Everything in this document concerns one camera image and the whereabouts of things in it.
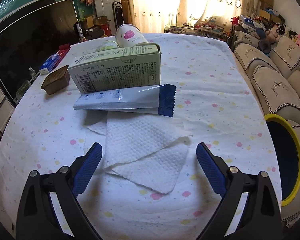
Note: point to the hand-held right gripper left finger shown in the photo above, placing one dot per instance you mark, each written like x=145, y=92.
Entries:
x=87, y=170

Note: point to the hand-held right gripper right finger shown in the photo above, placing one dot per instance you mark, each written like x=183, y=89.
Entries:
x=211, y=170

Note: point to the white paper towel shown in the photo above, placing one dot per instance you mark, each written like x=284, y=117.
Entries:
x=145, y=150

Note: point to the yellow rimmed bin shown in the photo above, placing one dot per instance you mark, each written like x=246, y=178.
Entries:
x=285, y=155

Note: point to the silver blue foil wrapper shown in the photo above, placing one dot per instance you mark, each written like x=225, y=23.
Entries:
x=130, y=100

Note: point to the brown plastic tray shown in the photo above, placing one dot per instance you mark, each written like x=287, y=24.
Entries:
x=56, y=80

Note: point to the green white carton box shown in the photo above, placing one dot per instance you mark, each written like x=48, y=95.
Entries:
x=120, y=72

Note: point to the white paper cup pink print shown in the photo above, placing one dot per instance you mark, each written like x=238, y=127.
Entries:
x=130, y=36

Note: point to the beige sofa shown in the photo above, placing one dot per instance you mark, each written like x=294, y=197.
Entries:
x=272, y=80

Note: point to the clear water bottle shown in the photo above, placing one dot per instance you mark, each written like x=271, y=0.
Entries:
x=33, y=73

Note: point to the blue white tissue pack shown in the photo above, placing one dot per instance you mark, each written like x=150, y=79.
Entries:
x=50, y=63

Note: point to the red box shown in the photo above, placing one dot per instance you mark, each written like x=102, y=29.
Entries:
x=63, y=51

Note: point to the large curved television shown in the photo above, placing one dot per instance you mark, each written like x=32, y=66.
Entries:
x=27, y=47

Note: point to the black white tube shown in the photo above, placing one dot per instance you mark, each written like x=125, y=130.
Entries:
x=80, y=31

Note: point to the open cardboard box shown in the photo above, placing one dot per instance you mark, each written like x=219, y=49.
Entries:
x=97, y=21

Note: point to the star printed bag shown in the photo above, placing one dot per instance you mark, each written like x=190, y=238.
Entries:
x=250, y=22

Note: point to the pile of plush toys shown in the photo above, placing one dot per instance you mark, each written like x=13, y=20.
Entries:
x=290, y=36

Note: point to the black white tower fan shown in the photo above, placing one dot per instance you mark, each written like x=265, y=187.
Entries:
x=118, y=15

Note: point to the cream embroidered curtain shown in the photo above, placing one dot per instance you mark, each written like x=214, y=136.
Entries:
x=190, y=2

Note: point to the stack of cardboard boxes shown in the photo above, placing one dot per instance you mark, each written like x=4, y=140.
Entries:
x=267, y=5

